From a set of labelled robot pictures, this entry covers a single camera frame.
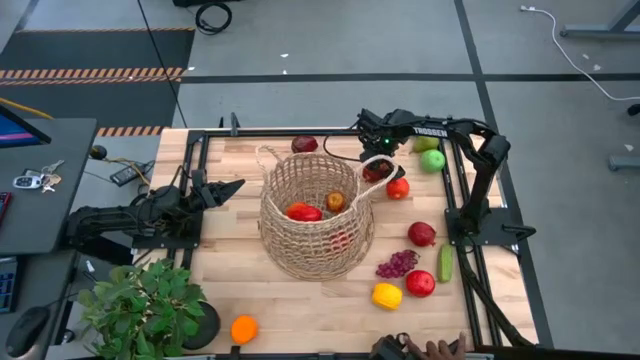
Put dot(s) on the dark maroon apple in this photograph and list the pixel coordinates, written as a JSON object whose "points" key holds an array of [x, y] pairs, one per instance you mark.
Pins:
{"points": [[304, 144]]}

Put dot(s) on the purple grape bunch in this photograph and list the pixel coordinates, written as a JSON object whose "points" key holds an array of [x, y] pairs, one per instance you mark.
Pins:
{"points": [[397, 265]]}

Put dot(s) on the grey furniture foot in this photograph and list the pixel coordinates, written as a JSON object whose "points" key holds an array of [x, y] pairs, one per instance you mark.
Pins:
{"points": [[625, 163]]}

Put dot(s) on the bunch of keys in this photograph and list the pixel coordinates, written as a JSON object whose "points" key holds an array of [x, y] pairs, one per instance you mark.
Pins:
{"points": [[50, 177]]}

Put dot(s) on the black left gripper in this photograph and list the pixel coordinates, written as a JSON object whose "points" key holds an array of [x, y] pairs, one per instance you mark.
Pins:
{"points": [[202, 196]]}

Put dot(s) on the green cucumber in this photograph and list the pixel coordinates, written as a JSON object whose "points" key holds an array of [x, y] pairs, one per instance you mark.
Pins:
{"points": [[445, 263]]}

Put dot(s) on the bright green apple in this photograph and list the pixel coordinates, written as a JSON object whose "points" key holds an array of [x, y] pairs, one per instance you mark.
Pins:
{"points": [[432, 161]]}

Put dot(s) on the yellow bell pepper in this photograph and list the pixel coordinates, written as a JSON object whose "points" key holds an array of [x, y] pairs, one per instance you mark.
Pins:
{"points": [[387, 296]]}

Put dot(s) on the black hazard-striped floor mat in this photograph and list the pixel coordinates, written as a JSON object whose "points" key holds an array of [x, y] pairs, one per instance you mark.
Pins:
{"points": [[100, 50]]}

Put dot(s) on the crimson pomegranate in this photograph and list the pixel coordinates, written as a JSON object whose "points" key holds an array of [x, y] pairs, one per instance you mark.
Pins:
{"points": [[421, 234]]}

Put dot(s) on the red tomato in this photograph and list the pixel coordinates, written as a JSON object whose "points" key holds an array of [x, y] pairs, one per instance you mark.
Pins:
{"points": [[398, 189]]}

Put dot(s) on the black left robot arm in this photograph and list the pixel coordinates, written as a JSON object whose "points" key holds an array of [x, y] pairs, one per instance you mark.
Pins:
{"points": [[110, 220]]}

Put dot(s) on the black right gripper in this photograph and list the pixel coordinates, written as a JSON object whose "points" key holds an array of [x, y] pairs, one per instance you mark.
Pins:
{"points": [[380, 132]]}

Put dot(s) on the black power adapter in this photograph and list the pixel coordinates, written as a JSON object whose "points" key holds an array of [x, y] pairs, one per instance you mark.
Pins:
{"points": [[127, 174]]}

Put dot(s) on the large red apple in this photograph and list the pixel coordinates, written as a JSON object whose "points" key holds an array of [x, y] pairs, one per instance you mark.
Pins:
{"points": [[420, 284]]}

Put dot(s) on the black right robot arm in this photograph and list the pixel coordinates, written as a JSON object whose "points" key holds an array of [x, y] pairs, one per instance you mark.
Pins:
{"points": [[480, 200]]}

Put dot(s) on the open-weave seagrass basket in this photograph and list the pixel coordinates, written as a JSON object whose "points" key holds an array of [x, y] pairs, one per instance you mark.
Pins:
{"points": [[320, 245]]}

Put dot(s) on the black aluminium rig frame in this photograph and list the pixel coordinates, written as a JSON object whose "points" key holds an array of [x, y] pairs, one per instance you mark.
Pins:
{"points": [[280, 132]]}

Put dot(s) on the grey desk leg frame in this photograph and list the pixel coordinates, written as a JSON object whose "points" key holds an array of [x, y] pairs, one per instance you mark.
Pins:
{"points": [[600, 33]]}

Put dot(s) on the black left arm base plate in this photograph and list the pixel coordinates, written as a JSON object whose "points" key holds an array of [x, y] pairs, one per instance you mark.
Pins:
{"points": [[165, 243]]}

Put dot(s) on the black device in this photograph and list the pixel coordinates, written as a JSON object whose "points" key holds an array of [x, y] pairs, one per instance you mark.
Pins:
{"points": [[387, 349]]}

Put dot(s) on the black desk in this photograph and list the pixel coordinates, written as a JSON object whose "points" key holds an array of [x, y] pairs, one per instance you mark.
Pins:
{"points": [[50, 210]]}

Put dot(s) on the green pear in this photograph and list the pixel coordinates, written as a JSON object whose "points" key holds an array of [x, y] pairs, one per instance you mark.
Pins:
{"points": [[426, 144]]}

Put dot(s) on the grey car key fob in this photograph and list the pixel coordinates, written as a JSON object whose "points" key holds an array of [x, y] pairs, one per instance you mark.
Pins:
{"points": [[26, 181]]}

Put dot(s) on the green leafy plant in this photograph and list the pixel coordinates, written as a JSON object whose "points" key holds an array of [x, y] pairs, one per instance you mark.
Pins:
{"points": [[145, 310]]}

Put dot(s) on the black caster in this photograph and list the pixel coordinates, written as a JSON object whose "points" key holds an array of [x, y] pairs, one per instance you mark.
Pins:
{"points": [[635, 109]]}

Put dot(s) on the black computer mouse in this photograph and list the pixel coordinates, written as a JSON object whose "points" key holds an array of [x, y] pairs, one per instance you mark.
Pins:
{"points": [[27, 330]]}

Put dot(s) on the person's hand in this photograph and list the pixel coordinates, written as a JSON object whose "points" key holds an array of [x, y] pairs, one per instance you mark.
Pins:
{"points": [[440, 350]]}

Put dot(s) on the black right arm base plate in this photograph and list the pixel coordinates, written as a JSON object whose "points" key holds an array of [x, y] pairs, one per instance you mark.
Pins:
{"points": [[500, 232]]}

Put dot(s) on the black plant pot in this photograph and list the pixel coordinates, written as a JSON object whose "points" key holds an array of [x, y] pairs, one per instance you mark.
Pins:
{"points": [[207, 327]]}

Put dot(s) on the red and black gadget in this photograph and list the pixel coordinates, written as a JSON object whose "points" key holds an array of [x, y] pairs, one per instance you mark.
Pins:
{"points": [[4, 206]]}

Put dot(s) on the orange fruit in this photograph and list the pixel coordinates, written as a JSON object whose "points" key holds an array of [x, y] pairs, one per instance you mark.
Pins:
{"points": [[244, 329]]}

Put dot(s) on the black keyboard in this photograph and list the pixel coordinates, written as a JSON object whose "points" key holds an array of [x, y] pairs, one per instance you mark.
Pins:
{"points": [[7, 285]]}

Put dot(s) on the computer monitor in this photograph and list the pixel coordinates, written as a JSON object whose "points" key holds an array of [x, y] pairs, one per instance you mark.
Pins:
{"points": [[15, 132]]}

